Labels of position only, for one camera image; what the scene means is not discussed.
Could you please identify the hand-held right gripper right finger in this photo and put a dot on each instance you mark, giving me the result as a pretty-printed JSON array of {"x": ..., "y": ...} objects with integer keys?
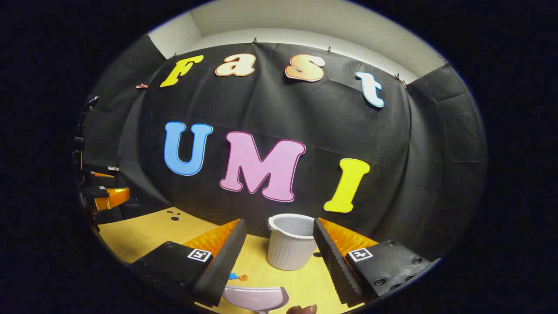
[{"x": 333, "y": 261}]

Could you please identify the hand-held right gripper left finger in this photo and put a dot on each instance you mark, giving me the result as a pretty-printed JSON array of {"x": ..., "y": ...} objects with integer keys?
[{"x": 226, "y": 257}]

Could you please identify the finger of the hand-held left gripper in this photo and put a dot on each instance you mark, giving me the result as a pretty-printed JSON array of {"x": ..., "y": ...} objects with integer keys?
[
  {"x": 102, "y": 175},
  {"x": 111, "y": 198}
]

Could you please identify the white ribbed garbage bin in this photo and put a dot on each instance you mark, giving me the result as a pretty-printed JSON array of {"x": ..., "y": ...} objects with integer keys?
[{"x": 290, "y": 248}]

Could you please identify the lilac plastic dustpan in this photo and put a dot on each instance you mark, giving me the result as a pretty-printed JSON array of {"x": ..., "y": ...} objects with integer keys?
[{"x": 257, "y": 296}]

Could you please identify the wooden desktop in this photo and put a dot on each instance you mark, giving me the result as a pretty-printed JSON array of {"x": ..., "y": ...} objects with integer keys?
[{"x": 144, "y": 235}]

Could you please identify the black backdrop cloth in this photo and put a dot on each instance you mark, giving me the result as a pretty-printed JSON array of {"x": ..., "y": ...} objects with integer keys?
[{"x": 279, "y": 109}]

